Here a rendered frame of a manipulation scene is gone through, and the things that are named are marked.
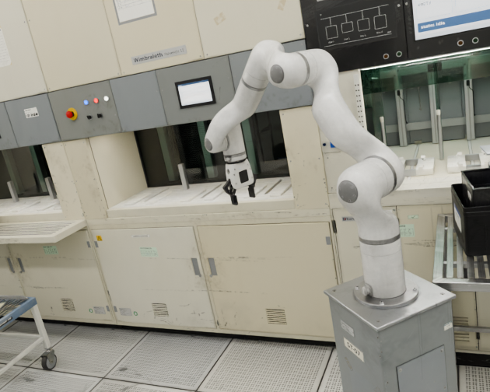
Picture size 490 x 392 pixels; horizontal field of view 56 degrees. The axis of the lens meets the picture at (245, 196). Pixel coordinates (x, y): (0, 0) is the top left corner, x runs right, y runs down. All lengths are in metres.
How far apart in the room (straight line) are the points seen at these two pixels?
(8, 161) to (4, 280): 0.90
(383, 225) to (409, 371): 0.43
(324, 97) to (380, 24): 0.70
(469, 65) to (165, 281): 1.95
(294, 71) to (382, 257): 0.58
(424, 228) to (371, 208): 0.88
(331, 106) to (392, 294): 0.57
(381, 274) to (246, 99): 0.71
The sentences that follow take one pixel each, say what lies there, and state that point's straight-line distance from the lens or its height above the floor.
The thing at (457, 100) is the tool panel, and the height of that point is 1.09.
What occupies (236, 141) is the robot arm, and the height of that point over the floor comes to 1.24.
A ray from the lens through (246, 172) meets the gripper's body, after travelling 1.77.
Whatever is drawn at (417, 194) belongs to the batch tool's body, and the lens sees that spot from 2.11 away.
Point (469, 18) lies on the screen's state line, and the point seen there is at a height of 1.51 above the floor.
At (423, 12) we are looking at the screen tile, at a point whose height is 1.56.
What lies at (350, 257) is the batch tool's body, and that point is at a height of 0.55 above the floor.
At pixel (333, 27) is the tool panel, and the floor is 1.58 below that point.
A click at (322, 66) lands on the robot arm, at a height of 1.46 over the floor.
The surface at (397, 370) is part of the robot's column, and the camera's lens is 1.47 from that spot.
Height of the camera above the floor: 1.50
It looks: 15 degrees down
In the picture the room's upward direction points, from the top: 11 degrees counter-clockwise
